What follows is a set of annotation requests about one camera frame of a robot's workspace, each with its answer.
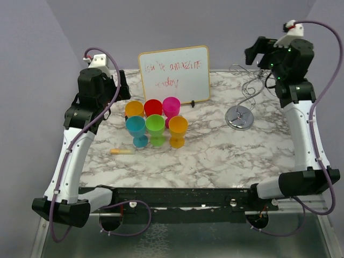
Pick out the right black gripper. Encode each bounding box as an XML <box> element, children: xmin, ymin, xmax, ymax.
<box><xmin>242</xmin><ymin>36</ymin><xmax>288</xmax><ymax>80</ymax></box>

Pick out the yellow wine glass front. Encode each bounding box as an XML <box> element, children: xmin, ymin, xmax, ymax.
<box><xmin>125</xmin><ymin>101</ymin><xmax>144</xmax><ymax>118</ymax></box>

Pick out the yellow wine glass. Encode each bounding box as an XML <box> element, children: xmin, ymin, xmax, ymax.
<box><xmin>169</xmin><ymin>116</ymin><xmax>188</xmax><ymax>148</ymax></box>
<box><xmin>125</xmin><ymin>101</ymin><xmax>144</xmax><ymax>118</ymax></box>

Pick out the red wine glass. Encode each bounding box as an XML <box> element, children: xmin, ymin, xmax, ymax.
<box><xmin>144</xmin><ymin>99</ymin><xmax>162</xmax><ymax>117</ymax></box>

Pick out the blue wine glass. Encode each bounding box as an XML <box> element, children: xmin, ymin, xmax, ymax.
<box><xmin>125</xmin><ymin>116</ymin><xmax>148</xmax><ymax>148</ymax></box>

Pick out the green wine glass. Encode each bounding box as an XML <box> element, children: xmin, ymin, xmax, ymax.
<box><xmin>146</xmin><ymin>114</ymin><xmax>166</xmax><ymax>147</ymax></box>

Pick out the pink wine glass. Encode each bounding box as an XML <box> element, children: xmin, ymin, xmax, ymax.
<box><xmin>162</xmin><ymin>97</ymin><xmax>181</xmax><ymax>128</ymax></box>

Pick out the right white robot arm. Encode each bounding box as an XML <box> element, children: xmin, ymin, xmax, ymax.
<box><xmin>245</xmin><ymin>37</ymin><xmax>340</xmax><ymax>210</ymax></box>

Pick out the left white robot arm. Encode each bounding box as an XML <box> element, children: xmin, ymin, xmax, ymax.
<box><xmin>32</xmin><ymin>68</ymin><xmax>131</xmax><ymax>228</ymax></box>

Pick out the chrome wine glass rack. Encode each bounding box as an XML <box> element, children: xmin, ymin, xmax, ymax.
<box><xmin>225</xmin><ymin>63</ymin><xmax>276</xmax><ymax>131</ymax></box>

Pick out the yellow framed whiteboard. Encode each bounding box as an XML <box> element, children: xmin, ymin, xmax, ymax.
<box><xmin>138</xmin><ymin>46</ymin><xmax>211</xmax><ymax>104</ymax></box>

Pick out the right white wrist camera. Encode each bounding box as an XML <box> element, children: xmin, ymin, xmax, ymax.
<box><xmin>274</xmin><ymin>20</ymin><xmax>304</xmax><ymax>48</ymax></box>

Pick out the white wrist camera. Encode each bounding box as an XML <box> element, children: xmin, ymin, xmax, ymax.
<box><xmin>83</xmin><ymin>54</ymin><xmax>111</xmax><ymax>77</ymax></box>
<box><xmin>274</xmin><ymin>20</ymin><xmax>304</xmax><ymax>48</ymax></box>

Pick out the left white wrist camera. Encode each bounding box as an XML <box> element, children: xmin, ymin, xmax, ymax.
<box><xmin>83</xmin><ymin>54</ymin><xmax>111</xmax><ymax>77</ymax></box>

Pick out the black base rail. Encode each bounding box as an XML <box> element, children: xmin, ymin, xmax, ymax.
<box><xmin>95</xmin><ymin>187</ymin><xmax>278</xmax><ymax>224</ymax></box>

